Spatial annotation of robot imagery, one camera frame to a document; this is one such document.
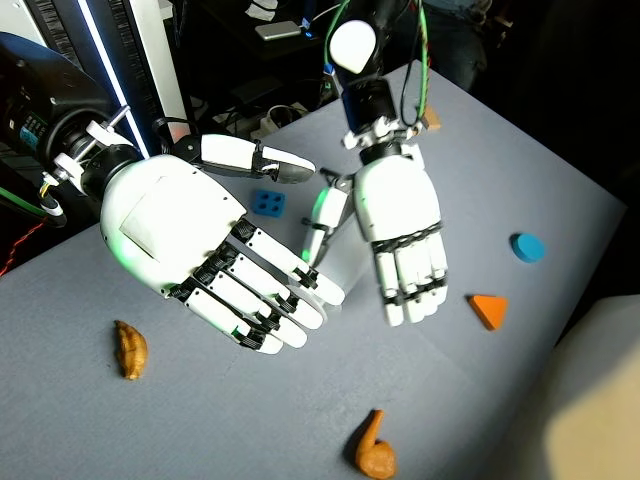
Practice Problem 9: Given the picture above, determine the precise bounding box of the brown toy drumstick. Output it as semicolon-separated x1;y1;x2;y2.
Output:
348;408;399;480

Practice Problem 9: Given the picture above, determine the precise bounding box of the blue round disc block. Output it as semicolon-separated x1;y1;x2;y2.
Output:
509;232;547;264

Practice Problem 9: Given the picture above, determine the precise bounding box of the blue block with holes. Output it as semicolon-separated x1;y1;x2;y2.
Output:
250;189;287;219

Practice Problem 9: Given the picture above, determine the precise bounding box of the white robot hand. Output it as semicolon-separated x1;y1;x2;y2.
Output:
98;132;347;357
299;142;450;329

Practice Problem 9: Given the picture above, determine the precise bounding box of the blurry beige object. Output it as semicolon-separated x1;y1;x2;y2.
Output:
492;294;640;480

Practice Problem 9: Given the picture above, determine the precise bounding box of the silver flat device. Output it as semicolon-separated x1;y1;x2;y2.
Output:
254;20;303;42

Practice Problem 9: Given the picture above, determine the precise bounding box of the grey table cloth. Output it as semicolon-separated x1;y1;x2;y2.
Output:
0;58;629;480

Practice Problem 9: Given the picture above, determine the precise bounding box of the white pillar with light strip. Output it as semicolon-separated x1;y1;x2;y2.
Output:
0;0;196;157

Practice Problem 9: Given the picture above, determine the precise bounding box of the brown toy dumpling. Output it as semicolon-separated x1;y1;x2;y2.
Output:
113;319;150;381

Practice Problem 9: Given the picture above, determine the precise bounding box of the orange triangular block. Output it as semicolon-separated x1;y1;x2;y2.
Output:
467;293;510;332

